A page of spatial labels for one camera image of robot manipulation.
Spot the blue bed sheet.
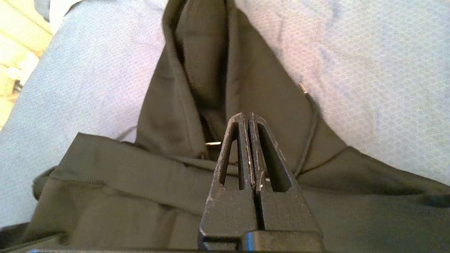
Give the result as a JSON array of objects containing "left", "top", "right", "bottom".
[{"left": 0, "top": 0, "right": 450, "bottom": 229}]

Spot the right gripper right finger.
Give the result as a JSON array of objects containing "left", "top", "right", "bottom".
[{"left": 246, "top": 112, "right": 325, "bottom": 253}]

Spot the black zip hoodie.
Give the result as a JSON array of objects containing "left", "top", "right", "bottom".
[{"left": 0, "top": 0, "right": 450, "bottom": 253}]

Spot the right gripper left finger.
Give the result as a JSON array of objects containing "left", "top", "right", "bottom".
[{"left": 198, "top": 112, "right": 259, "bottom": 252}]

